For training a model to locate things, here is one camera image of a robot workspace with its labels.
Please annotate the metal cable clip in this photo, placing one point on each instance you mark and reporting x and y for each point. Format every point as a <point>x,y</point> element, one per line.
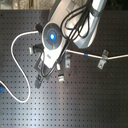
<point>67,60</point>
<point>32,50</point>
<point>103,59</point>

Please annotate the black perforated board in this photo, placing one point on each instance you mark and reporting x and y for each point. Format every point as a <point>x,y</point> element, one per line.
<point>88,98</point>

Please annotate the metal cable clip right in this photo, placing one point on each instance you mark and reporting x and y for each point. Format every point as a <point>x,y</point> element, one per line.
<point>103,59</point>

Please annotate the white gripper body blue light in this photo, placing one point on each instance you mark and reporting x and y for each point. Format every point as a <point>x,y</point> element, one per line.
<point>53,42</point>

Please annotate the metal cable clip left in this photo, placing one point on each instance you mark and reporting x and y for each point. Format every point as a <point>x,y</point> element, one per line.
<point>32,50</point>

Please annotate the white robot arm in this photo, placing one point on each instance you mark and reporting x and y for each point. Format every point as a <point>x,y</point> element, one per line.
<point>67,23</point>

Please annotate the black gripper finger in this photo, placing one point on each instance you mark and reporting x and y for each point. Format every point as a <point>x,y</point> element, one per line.
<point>60,73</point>
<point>38,82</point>

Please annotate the metal cable clip middle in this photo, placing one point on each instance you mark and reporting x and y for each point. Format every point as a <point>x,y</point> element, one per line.
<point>67,60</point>

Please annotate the blue connector plug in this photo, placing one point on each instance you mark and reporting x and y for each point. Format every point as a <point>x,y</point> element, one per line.
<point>1,88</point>

